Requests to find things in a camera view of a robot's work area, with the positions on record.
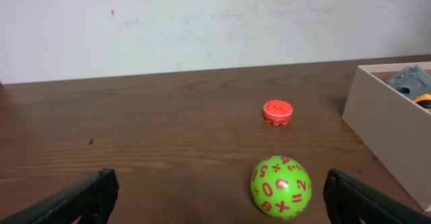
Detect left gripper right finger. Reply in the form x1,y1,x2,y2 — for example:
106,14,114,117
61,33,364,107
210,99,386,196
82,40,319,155
323,169,430,224

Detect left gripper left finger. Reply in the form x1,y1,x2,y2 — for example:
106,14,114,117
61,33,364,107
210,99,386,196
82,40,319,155
1,168,119,224

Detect green number ball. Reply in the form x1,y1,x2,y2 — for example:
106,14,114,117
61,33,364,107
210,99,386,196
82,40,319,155
251,155,312,220

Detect grey yellow toy truck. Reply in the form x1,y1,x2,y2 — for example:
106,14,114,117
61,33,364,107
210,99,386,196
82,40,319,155
385,65,430,112

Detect white cardboard box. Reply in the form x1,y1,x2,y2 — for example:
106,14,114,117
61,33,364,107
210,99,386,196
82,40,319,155
342,63,430,211

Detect orange round gear toy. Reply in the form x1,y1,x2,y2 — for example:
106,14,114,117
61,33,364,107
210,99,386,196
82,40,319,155
263,100,294,126

